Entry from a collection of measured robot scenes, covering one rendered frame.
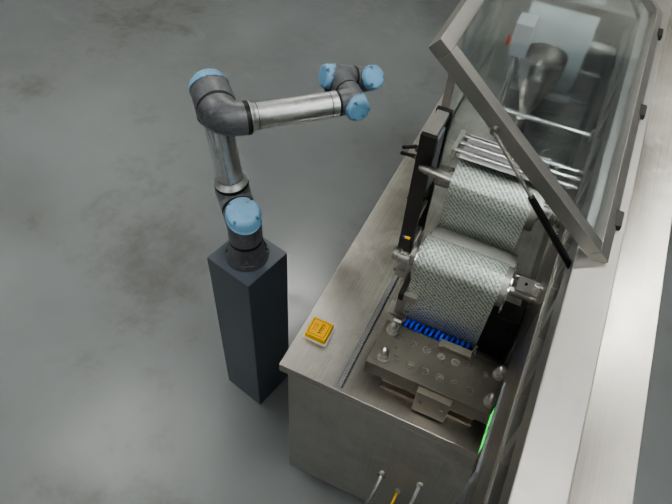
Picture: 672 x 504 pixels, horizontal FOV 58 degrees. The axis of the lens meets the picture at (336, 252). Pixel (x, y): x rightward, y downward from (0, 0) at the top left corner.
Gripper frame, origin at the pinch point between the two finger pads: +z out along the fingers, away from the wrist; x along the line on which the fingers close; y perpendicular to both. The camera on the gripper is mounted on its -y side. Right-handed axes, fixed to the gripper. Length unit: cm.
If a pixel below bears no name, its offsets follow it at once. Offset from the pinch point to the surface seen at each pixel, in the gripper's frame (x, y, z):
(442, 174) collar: 32, -2, -55
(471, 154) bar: 27, -6, -64
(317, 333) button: 73, 39, -32
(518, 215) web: 46, -12, -73
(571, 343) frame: 54, 28, -127
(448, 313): 69, 10, -63
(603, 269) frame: 47, 11, -120
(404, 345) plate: 77, 23, -56
